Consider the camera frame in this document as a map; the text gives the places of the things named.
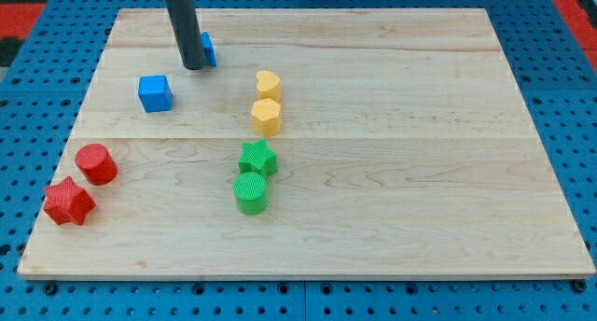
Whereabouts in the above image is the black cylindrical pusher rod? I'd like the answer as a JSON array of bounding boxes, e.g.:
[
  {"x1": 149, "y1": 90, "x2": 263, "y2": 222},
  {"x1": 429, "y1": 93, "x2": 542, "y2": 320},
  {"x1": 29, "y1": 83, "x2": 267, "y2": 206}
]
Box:
[{"x1": 165, "y1": 0, "x2": 206, "y2": 70}]

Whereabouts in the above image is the blue triangle block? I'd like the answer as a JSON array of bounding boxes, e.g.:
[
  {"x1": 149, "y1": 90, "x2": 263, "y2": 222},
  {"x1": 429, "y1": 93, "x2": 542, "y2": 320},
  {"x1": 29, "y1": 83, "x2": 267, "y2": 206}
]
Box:
[{"x1": 201, "y1": 31, "x2": 217, "y2": 67}]

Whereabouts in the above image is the blue cube block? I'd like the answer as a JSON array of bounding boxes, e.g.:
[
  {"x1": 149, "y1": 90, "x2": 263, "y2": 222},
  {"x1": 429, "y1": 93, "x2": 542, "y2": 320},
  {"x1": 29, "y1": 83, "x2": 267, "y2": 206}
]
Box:
[{"x1": 138, "y1": 75, "x2": 173, "y2": 113}]

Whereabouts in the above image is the yellow heart block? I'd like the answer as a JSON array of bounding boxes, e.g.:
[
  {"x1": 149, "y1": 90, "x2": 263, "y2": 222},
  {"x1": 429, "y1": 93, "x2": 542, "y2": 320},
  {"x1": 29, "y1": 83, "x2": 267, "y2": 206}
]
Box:
[{"x1": 256, "y1": 70, "x2": 282, "y2": 102}]

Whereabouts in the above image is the yellow hexagon block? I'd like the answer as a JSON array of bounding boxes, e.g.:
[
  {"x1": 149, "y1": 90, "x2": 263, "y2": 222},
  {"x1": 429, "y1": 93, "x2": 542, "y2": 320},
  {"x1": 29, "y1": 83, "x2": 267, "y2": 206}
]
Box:
[{"x1": 251, "y1": 98, "x2": 282, "y2": 137}]

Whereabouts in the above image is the green star block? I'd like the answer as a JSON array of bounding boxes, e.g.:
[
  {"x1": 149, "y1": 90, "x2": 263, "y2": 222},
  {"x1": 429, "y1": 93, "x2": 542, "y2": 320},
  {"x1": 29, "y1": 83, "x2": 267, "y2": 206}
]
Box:
[{"x1": 238, "y1": 139, "x2": 278, "y2": 178}]

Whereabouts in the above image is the red cylinder block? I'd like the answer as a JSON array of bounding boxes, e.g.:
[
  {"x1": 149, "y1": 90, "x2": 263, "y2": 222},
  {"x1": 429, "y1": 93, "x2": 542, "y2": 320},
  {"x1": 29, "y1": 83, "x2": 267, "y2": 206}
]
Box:
[{"x1": 75, "y1": 143, "x2": 118, "y2": 186}]

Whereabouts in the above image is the light wooden board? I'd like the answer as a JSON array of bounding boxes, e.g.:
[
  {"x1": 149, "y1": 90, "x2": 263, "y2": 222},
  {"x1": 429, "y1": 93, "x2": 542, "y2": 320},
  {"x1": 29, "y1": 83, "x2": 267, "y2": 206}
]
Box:
[{"x1": 18, "y1": 8, "x2": 595, "y2": 281}]

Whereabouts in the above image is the green cylinder block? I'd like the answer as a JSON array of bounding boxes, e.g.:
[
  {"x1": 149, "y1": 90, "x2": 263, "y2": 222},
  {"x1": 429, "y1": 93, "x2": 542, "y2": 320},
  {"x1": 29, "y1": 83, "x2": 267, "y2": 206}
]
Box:
[{"x1": 233, "y1": 172, "x2": 269, "y2": 216}]

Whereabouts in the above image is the red star block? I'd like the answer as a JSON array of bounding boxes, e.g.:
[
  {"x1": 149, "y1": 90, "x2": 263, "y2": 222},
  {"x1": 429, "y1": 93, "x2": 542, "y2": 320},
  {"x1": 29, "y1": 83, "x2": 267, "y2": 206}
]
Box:
[{"x1": 43, "y1": 176, "x2": 96, "y2": 226}]

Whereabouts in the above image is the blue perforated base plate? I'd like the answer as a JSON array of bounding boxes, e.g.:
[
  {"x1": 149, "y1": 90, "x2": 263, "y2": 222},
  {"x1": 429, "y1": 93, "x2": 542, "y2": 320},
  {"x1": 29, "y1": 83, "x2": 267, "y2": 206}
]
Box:
[{"x1": 1, "y1": 0, "x2": 596, "y2": 320}]

